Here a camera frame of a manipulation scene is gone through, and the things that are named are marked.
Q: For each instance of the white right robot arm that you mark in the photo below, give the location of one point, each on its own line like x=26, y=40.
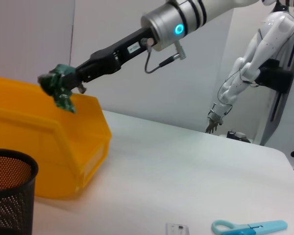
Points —
x=198, y=12

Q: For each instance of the black mounting box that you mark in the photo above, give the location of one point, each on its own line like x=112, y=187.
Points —
x=274, y=76

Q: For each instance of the blue scissors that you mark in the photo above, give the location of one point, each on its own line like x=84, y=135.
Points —
x=247, y=226

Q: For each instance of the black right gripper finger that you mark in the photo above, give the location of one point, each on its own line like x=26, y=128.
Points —
x=81, y=86
x=69, y=82

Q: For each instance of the dark green drill bit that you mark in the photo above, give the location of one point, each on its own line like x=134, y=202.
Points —
x=56, y=85

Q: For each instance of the white humanoid robot arm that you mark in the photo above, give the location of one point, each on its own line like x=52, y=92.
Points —
x=272, y=36

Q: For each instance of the dark humanoid robot hand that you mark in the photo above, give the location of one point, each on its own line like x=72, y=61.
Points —
x=212, y=126

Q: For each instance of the clear plastic ruler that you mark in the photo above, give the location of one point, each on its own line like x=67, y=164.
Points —
x=177, y=229

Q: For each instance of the yellow plastic bin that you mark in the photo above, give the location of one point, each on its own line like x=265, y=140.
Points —
x=51, y=147

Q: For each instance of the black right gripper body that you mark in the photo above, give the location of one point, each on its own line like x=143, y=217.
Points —
x=112, y=58

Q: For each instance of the black mesh pen holder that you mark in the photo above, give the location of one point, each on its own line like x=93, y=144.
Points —
x=9, y=195

